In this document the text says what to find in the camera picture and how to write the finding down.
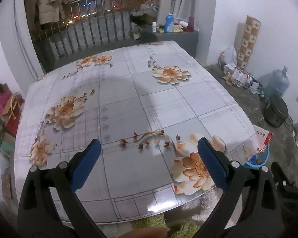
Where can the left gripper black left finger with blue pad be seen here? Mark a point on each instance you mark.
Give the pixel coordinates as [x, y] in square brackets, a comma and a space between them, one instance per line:
[37, 213]

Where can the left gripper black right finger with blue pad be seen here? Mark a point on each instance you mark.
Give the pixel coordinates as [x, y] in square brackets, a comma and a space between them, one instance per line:
[261, 216]

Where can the red white snack bag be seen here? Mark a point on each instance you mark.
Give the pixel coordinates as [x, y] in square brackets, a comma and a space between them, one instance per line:
[263, 136]

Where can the blue plastic waste basket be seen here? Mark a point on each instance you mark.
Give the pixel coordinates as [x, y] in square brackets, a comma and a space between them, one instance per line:
[259, 159]

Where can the black round pot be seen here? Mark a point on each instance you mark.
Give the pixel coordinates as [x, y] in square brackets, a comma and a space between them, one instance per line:
[276, 111]

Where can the red paper gift bag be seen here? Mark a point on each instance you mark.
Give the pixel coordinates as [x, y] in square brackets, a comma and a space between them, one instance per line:
[11, 113]

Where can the empty blue water jug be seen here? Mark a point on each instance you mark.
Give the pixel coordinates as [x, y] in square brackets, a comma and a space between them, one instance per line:
[278, 84]

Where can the pile of papers and boxes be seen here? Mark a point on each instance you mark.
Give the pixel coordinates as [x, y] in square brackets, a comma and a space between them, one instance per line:
[241, 79]

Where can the floral plastic tablecloth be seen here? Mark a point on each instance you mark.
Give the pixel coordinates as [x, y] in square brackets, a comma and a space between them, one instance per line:
[147, 106]

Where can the white plastic bag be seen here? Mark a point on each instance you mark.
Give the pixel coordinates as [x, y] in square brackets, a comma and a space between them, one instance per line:
[228, 56]

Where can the stack of patterned tiles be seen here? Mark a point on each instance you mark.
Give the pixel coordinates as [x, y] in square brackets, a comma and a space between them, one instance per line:
[246, 36]

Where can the dark grey cabinet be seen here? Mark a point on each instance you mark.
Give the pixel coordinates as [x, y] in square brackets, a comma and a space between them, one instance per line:
[186, 40]

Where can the metal balcony railing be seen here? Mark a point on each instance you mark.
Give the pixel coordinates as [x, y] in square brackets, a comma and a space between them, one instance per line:
[87, 25]

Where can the beige hanging coat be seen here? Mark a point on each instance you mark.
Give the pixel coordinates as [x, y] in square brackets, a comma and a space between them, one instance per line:
[51, 11]

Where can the blue detergent bottle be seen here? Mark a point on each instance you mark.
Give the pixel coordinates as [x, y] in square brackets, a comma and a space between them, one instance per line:
[169, 23]

